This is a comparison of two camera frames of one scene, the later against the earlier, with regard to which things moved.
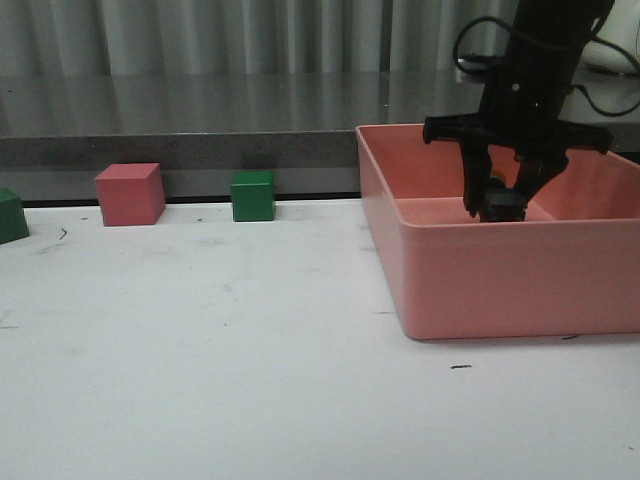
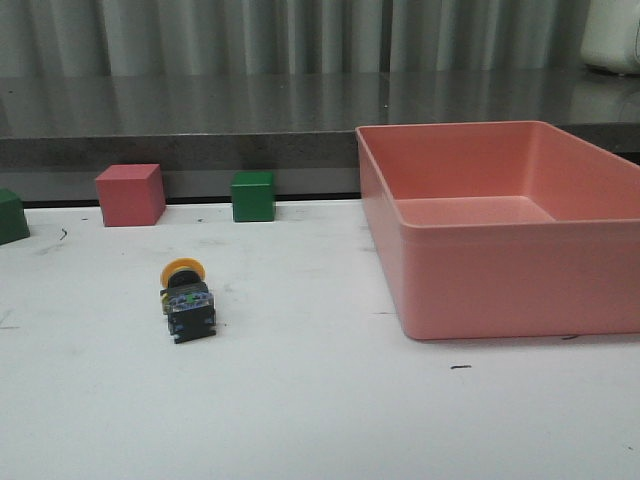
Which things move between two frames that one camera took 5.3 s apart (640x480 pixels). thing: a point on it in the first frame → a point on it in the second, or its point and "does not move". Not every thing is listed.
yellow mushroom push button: (502, 203) → (187, 299)
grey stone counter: (57, 130) does not move
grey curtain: (237, 37) does not move
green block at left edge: (13, 222) does not move
